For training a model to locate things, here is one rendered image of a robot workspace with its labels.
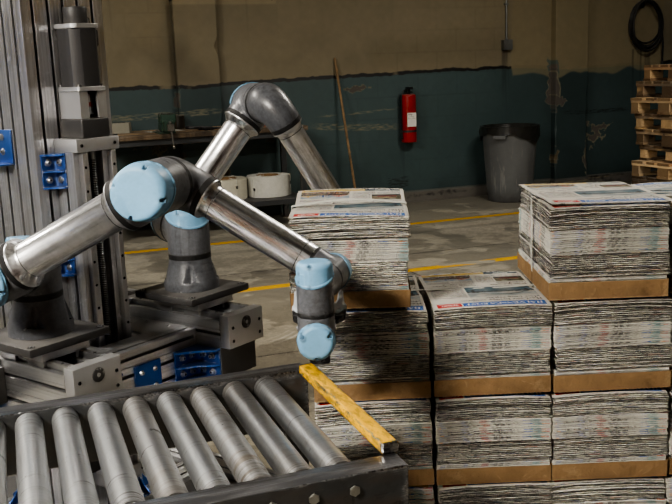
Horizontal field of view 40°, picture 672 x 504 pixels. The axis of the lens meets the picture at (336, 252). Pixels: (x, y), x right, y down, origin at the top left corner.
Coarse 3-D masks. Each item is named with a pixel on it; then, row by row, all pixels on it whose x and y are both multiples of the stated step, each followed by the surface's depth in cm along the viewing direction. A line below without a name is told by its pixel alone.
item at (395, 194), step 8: (304, 192) 245; (312, 192) 244; (320, 192) 244; (328, 192) 243; (336, 192) 243; (344, 192) 243; (352, 192) 243; (360, 192) 243; (368, 192) 242; (376, 192) 242; (384, 192) 242; (392, 192) 242; (400, 192) 242; (296, 200) 238; (304, 200) 238; (312, 200) 237; (320, 200) 237; (352, 200) 236; (360, 200) 236; (368, 200) 235; (400, 200) 234
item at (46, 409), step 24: (168, 384) 181; (192, 384) 181; (216, 384) 181; (288, 384) 186; (0, 408) 172; (24, 408) 171; (48, 408) 171; (120, 408) 175; (192, 408) 180; (264, 408) 185; (48, 432) 171; (168, 432) 179; (48, 456) 172; (96, 456) 175
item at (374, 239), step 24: (312, 216) 214; (336, 216) 213; (360, 216) 213; (384, 216) 213; (408, 216) 213; (312, 240) 215; (336, 240) 215; (360, 240) 215; (384, 240) 216; (360, 264) 216; (384, 264) 216; (360, 288) 217; (384, 288) 217; (408, 288) 217
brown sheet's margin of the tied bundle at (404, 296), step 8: (408, 280) 228; (336, 296) 217; (344, 296) 217; (352, 296) 217; (360, 296) 217; (368, 296) 217; (376, 296) 217; (384, 296) 217; (392, 296) 217; (400, 296) 217; (408, 296) 217; (352, 304) 217; (360, 304) 217; (368, 304) 217; (376, 304) 217; (384, 304) 217; (392, 304) 217; (400, 304) 217; (408, 304) 217
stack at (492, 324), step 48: (432, 288) 238; (480, 288) 236; (528, 288) 234; (336, 336) 219; (384, 336) 219; (432, 336) 223; (480, 336) 220; (528, 336) 221; (576, 336) 220; (624, 336) 221; (336, 384) 222; (336, 432) 224; (432, 432) 237; (480, 432) 224; (528, 432) 224; (576, 432) 225; (624, 432) 225; (576, 480) 228; (624, 480) 228
